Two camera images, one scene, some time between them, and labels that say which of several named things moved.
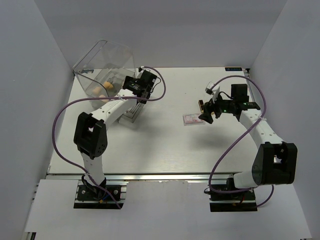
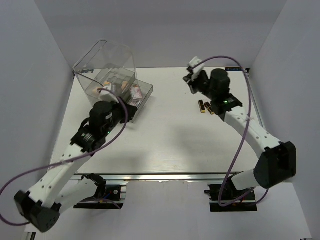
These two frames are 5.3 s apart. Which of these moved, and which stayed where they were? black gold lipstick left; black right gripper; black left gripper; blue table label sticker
Moved: black right gripper; black left gripper
Stayed: black gold lipstick left; blue table label sticker
